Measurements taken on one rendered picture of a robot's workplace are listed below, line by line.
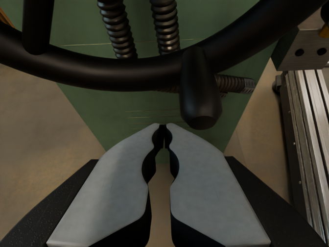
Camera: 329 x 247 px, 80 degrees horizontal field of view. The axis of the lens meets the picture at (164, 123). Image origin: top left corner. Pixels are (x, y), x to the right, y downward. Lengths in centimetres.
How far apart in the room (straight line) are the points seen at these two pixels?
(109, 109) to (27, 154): 65
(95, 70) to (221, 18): 24
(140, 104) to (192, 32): 22
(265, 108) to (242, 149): 27
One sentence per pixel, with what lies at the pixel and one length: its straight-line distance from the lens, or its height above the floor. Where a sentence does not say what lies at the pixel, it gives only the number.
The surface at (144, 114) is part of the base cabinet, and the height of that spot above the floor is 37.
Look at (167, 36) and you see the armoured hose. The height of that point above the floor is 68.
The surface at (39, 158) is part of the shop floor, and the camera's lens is 106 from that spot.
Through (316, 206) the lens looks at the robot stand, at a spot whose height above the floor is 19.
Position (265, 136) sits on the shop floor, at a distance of 99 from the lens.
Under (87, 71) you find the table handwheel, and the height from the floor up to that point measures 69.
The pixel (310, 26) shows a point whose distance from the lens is 39.
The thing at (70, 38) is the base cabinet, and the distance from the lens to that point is 40.
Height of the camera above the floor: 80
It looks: 58 degrees down
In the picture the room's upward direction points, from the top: 6 degrees counter-clockwise
